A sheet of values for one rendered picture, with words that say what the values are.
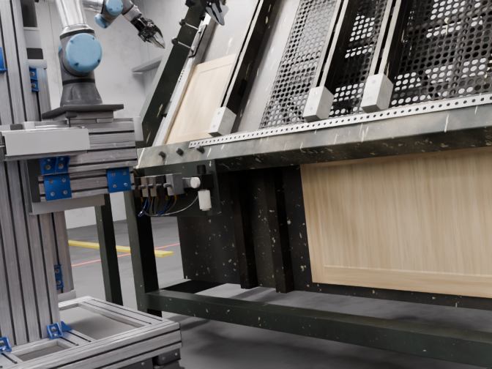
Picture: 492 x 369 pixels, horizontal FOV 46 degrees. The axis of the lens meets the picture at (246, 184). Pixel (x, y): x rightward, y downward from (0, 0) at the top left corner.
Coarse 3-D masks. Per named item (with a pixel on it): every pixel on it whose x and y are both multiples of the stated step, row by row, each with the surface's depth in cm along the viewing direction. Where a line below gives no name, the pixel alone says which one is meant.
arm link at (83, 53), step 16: (64, 0) 189; (80, 0) 192; (64, 16) 190; (80, 16) 191; (64, 32) 189; (80, 32) 189; (64, 48) 191; (80, 48) 188; (96, 48) 190; (64, 64) 197; (80, 64) 189; (96, 64) 192
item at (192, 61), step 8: (208, 16) 306; (208, 24) 302; (208, 32) 302; (208, 40) 302; (200, 48) 297; (200, 56) 297; (192, 64) 293; (184, 72) 294; (192, 72) 293; (184, 80) 291; (184, 88) 289; (176, 96) 288; (176, 104) 285; (168, 112) 286; (176, 112) 284; (168, 120) 283; (168, 128) 280; (160, 136) 280; (160, 144) 277
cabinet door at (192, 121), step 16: (208, 64) 286; (224, 64) 276; (192, 80) 290; (208, 80) 280; (224, 80) 270; (192, 96) 283; (208, 96) 273; (192, 112) 276; (208, 112) 266; (176, 128) 278; (192, 128) 269; (208, 128) 260
